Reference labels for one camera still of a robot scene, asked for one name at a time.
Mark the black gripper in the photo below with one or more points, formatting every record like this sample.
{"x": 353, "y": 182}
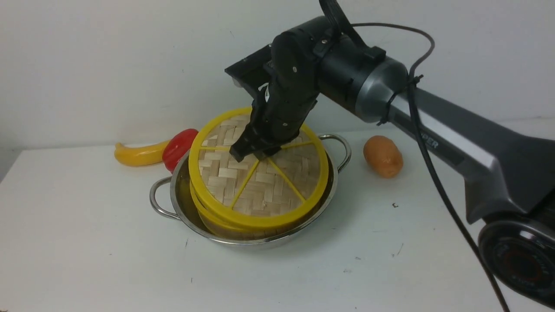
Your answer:
{"x": 292, "y": 93}

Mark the brown toy potato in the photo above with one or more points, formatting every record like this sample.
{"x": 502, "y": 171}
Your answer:
{"x": 383, "y": 156}

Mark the yellow woven bamboo steamer lid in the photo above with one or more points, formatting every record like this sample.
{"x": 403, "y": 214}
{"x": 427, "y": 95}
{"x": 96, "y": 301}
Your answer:
{"x": 257, "y": 194}

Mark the red toy bell pepper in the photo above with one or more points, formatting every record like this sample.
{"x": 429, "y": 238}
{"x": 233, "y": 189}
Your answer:
{"x": 177, "y": 147}

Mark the yellow-rimmed bamboo steamer basket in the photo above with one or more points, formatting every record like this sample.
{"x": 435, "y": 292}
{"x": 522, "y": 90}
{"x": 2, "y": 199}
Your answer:
{"x": 224, "y": 229}

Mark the stainless steel two-handled pot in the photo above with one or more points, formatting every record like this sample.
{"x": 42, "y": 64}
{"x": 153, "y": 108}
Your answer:
{"x": 186, "y": 211}

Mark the yellow toy banana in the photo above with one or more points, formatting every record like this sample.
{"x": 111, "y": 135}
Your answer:
{"x": 140, "y": 156}

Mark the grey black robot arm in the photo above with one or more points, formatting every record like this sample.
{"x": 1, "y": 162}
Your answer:
{"x": 497, "y": 184}

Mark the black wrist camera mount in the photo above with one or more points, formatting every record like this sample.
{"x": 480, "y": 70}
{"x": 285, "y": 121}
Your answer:
{"x": 253, "y": 72}

